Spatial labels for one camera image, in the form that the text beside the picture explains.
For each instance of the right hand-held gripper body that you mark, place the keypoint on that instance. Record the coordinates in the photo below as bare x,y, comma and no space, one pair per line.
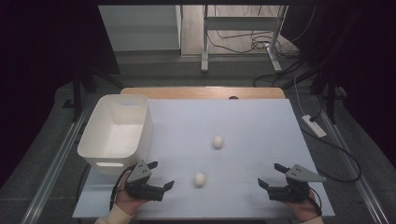
292,188

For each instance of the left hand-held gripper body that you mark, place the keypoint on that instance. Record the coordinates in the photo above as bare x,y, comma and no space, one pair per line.
144,189

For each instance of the white egg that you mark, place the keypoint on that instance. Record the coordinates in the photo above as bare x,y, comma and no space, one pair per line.
218,142
199,179

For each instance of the white plastic bin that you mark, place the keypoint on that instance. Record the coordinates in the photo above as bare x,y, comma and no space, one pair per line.
115,140

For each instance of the person's left hand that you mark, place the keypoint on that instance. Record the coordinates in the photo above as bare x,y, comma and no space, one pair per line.
127,200

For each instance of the person's right hand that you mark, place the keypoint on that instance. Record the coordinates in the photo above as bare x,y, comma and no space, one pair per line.
303,210

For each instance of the white power strip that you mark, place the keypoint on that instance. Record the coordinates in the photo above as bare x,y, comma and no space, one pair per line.
313,126

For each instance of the pale blue board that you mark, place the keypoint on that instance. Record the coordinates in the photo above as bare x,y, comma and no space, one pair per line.
249,124

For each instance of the wooden table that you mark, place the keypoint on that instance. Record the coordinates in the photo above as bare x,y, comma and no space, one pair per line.
186,92

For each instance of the black stand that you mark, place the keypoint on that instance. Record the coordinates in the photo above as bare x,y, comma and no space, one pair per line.
330,93
77,96

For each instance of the white cabinet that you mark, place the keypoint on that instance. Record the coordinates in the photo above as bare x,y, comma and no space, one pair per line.
140,28

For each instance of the metal floor rail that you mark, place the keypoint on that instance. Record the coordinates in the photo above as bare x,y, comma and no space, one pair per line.
51,174
358,177

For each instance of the grey metal desk frame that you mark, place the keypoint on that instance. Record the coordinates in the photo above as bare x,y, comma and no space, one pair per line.
241,23

